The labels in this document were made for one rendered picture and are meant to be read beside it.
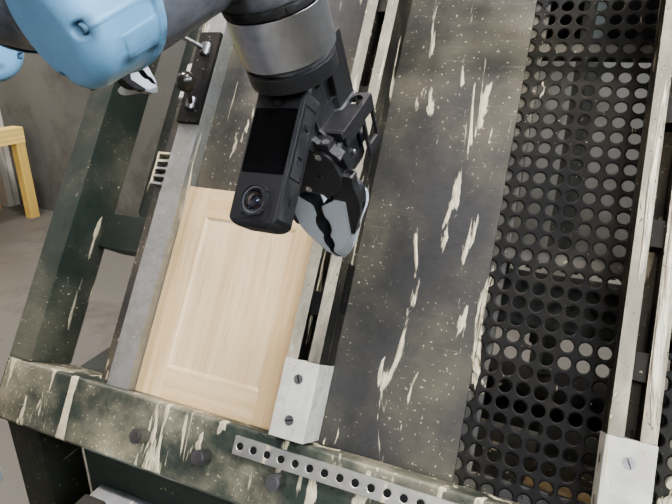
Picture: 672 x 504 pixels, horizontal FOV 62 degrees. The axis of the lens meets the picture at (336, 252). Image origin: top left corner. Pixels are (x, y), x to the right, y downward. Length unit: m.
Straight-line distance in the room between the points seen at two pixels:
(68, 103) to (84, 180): 3.88
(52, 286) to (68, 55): 0.97
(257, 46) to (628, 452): 0.68
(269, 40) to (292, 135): 0.07
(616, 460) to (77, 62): 0.75
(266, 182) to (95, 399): 0.80
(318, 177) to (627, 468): 0.57
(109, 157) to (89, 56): 1.02
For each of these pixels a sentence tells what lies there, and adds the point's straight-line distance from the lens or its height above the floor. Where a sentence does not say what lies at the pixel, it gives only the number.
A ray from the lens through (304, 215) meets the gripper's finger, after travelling 0.53.
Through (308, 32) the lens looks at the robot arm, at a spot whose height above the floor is 1.52.
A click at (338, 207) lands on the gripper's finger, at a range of 0.50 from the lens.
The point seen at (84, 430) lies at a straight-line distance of 1.18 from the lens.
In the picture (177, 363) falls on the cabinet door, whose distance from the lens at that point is 1.09.
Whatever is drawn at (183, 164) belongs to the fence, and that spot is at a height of 1.27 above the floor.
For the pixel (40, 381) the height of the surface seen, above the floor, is 0.88.
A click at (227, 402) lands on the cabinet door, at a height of 0.91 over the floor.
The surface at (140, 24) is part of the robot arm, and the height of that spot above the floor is 1.52.
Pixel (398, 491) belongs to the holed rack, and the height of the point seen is 0.89.
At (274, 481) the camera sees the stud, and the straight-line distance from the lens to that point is 0.93.
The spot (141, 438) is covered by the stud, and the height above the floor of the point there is 0.87.
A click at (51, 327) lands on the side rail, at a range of 1.30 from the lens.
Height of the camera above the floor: 1.52
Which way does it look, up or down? 21 degrees down
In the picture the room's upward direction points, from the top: straight up
